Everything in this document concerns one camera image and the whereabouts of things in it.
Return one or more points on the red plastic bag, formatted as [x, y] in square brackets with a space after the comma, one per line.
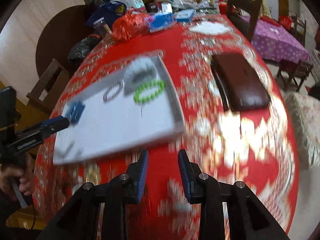
[130, 25]

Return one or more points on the blue hair claw clip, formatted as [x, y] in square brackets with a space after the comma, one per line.
[74, 112]

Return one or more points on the blue tissue box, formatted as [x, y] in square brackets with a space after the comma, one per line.
[161, 21]

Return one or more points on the purple cloth side table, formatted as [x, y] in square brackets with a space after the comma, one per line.
[275, 43]

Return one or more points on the white shallow tray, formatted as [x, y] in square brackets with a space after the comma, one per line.
[113, 122]

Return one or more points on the light blue small box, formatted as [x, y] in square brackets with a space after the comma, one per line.
[184, 15]

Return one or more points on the brown leather wallet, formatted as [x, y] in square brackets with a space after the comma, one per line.
[238, 83]

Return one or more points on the red floral tablecloth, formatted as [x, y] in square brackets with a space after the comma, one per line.
[257, 147]

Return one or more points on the dark glass bottle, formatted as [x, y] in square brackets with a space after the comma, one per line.
[150, 6]

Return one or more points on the white paper sheet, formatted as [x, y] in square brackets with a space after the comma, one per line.
[210, 28]

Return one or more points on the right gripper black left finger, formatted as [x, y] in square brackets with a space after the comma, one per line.
[137, 172]

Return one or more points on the clear glass jar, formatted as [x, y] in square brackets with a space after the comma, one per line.
[102, 28]

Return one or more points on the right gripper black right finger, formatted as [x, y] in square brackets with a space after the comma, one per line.
[189, 173]

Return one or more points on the navy blue cap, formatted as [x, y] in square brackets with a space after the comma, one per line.
[110, 12]

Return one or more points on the wooden chair at left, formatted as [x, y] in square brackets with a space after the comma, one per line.
[49, 87]

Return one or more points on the black plastic bag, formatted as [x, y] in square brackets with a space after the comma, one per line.
[79, 52]

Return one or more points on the floral cushioned seat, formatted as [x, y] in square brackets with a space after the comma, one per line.
[304, 113]

